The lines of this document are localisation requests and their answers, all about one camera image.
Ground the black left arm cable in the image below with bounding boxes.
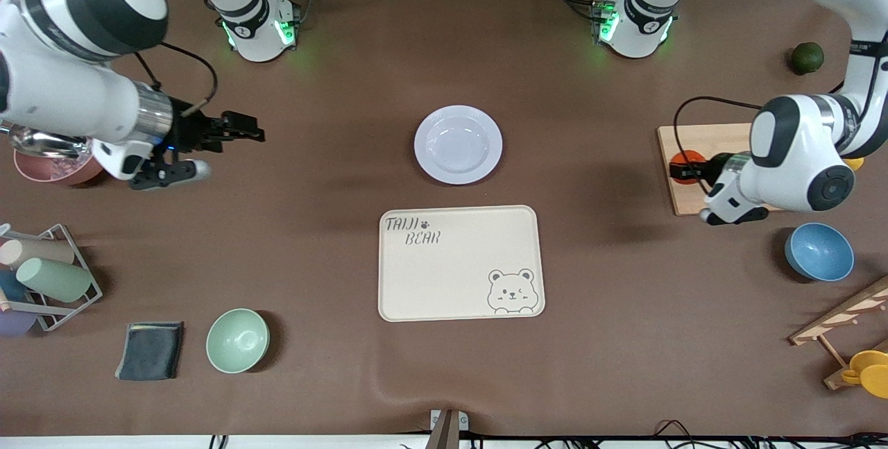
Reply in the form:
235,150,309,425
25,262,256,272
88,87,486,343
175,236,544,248
673,96,764,194

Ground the wooden cutting board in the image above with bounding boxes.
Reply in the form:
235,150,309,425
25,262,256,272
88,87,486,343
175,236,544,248
657,123,788,217

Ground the pink bowl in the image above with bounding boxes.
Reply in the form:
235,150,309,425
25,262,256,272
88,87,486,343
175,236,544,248
14,131,105,186

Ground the dark green lime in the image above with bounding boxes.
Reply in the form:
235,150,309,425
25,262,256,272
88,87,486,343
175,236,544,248
792,42,826,76

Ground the yellow mug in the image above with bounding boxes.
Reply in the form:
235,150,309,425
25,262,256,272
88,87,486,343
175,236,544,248
842,350,888,399

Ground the dark grey folded cloth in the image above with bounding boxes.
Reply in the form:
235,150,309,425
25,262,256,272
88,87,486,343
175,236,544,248
114,322,185,382

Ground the orange fruit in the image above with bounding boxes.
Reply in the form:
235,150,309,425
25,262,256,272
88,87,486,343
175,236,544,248
669,150,710,187

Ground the purple cup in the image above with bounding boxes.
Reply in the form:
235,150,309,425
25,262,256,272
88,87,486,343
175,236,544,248
0,309,37,337

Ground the mint green cup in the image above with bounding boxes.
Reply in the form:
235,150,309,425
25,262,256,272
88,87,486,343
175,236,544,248
16,257,93,303

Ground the grey wire cup rack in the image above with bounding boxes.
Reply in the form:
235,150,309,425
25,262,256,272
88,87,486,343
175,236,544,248
0,223,103,332

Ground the beige cup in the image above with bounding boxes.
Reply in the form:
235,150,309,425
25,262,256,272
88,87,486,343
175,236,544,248
0,238,75,268

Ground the wooden peg drying rack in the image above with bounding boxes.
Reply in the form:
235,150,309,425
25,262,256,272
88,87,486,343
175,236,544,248
789,276,888,391

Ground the shiny metal scoop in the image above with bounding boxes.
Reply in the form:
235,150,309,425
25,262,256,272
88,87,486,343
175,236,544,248
7,124,91,158

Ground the pale green bowl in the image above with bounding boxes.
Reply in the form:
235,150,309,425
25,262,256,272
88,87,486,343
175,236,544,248
206,308,270,374

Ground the blue bowl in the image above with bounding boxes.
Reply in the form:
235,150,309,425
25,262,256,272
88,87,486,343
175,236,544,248
785,222,855,282

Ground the cream bear print tray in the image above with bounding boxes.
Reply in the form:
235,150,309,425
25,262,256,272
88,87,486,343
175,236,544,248
378,205,546,323

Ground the blue cup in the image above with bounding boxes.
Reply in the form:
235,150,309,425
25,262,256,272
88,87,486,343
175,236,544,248
0,270,32,302

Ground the lavender round plate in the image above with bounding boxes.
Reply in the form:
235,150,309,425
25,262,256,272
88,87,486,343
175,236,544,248
414,105,504,185

